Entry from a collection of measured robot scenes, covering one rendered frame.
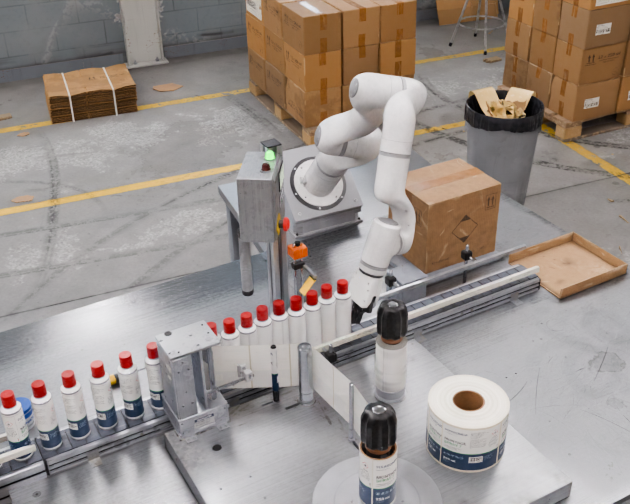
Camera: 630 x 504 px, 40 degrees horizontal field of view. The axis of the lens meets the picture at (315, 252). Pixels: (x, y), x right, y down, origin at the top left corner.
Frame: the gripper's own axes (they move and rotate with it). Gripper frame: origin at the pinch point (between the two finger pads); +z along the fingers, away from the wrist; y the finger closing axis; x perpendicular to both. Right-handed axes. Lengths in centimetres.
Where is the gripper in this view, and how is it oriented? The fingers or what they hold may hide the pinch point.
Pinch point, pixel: (356, 316)
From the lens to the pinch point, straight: 261.3
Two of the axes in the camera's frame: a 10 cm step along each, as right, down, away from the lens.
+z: -2.8, 9.0, 3.5
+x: 8.3, 0.4, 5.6
